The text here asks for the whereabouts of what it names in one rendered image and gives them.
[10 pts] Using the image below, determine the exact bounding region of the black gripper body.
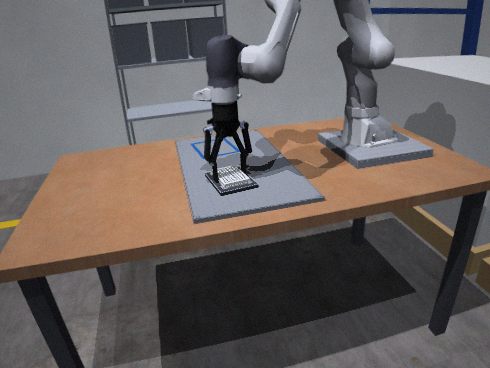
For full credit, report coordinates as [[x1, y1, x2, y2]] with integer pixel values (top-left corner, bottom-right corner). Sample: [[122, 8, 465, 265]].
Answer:
[[211, 101, 240, 138]]

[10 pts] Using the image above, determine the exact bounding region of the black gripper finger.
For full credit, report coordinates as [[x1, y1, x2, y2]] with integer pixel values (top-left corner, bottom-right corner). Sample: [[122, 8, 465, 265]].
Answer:
[[203, 126, 226, 182], [230, 121, 252, 176]]

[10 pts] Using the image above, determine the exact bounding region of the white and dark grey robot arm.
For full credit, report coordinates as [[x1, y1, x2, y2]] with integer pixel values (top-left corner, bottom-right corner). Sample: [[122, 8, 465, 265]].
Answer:
[[193, 0, 398, 148]]

